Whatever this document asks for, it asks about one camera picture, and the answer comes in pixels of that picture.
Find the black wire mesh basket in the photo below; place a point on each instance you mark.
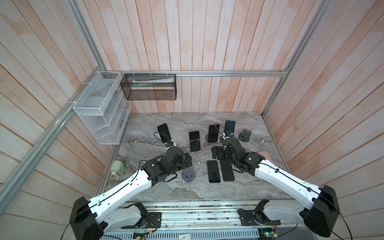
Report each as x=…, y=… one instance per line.
x=149, y=87

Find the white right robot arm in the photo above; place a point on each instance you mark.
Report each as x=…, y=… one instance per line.
x=315, y=207

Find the white wire mesh shelf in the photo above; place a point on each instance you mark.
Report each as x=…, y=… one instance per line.
x=103, y=108

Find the phone on white stand far-left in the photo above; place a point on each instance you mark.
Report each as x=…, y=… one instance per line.
x=164, y=133

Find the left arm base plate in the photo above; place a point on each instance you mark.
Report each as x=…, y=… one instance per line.
x=151, y=220

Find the grey round stand front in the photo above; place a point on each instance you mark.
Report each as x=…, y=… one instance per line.
x=188, y=174

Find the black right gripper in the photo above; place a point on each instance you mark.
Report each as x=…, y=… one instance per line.
x=219, y=150

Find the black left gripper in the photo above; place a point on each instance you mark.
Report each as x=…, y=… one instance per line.
x=183, y=163

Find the dark phone on tall stand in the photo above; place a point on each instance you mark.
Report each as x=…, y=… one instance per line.
x=230, y=126

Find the grey round stand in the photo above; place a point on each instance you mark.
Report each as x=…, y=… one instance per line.
x=245, y=135
x=188, y=174

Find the pink phone case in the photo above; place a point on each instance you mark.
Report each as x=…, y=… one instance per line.
x=266, y=155

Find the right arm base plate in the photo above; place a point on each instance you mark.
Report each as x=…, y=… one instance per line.
x=253, y=218

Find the purple phone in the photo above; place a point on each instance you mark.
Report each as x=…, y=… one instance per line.
x=195, y=142

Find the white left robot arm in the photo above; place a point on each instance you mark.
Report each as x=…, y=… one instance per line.
x=91, y=219

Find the dark phone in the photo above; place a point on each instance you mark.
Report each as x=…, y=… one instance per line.
x=230, y=126
x=213, y=171

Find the dark phone front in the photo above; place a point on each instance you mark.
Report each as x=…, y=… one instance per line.
x=213, y=171

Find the white cylinder object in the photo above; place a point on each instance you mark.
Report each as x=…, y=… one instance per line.
x=117, y=169

